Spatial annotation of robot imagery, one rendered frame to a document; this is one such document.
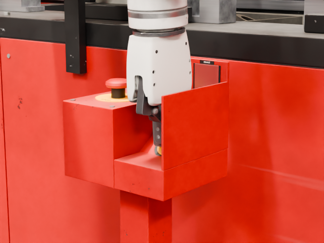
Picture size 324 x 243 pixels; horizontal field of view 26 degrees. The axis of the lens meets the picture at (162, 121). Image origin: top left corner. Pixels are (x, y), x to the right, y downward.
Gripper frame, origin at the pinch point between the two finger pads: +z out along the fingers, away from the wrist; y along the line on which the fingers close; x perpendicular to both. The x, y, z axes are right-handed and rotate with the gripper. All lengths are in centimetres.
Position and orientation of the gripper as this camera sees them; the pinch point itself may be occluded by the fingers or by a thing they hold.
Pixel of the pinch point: (164, 132)
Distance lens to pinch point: 103.9
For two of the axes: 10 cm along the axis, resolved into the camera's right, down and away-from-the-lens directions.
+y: -6.3, 2.5, -7.4
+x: 7.8, 1.4, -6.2
